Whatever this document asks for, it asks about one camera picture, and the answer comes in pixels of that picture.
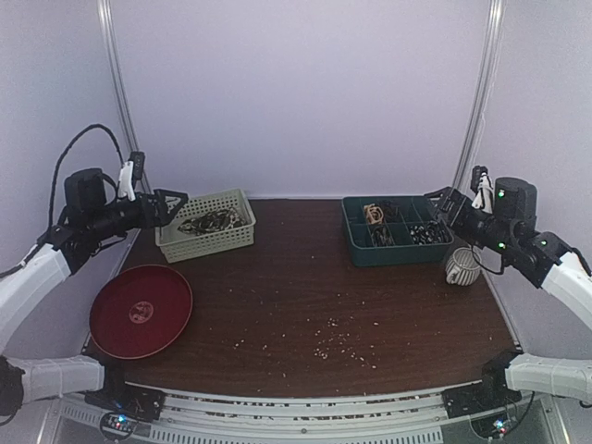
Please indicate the left aluminium frame post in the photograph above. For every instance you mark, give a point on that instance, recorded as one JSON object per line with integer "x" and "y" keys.
{"x": 105, "y": 16}

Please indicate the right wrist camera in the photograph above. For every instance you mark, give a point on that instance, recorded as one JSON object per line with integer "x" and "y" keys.
{"x": 481, "y": 185}

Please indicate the right aluminium frame post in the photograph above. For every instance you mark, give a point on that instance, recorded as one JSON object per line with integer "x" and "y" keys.
{"x": 484, "y": 84}

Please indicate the front aluminium rail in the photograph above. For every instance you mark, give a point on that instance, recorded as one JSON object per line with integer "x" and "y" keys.
{"x": 424, "y": 416}

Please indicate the tan rubber bands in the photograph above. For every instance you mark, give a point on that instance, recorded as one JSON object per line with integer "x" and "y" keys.
{"x": 373, "y": 214}

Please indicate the pale green plastic basket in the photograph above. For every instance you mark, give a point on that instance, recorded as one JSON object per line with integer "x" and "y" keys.
{"x": 177, "y": 246}

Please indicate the aluminium frame post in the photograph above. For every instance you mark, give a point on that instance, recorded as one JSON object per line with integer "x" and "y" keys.
{"x": 484, "y": 84}
{"x": 105, "y": 16}

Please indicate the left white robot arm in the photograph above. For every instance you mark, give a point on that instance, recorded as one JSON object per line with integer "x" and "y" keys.
{"x": 97, "y": 209}

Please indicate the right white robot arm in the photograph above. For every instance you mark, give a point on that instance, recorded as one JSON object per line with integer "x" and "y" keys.
{"x": 502, "y": 217}

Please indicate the striped ceramic mug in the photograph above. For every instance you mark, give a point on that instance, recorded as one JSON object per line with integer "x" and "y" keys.
{"x": 462, "y": 268}

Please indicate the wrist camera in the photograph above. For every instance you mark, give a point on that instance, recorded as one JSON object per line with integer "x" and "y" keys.
{"x": 129, "y": 174}
{"x": 481, "y": 185}

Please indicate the dark green compartment organizer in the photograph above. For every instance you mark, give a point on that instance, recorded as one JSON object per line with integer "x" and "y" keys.
{"x": 399, "y": 212}

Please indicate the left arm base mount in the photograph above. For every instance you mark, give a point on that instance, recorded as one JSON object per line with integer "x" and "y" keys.
{"x": 126, "y": 405}

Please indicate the black white small clips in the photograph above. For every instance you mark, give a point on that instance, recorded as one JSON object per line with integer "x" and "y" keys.
{"x": 429, "y": 233}

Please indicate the red round tray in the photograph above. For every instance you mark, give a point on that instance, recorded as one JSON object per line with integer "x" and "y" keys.
{"x": 140, "y": 312}

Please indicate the patterned paisley necktie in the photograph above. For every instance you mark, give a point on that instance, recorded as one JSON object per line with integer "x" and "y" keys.
{"x": 212, "y": 222}

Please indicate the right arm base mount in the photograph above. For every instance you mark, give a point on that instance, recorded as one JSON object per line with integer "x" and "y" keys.
{"x": 481, "y": 398}

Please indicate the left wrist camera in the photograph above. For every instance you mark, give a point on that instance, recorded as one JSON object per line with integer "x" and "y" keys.
{"x": 129, "y": 174}

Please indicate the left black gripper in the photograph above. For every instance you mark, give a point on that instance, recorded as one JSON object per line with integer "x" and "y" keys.
{"x": 148, "y": 220}

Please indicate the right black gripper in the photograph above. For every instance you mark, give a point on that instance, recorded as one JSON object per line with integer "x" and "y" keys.
{"x": 452, "y": 209}

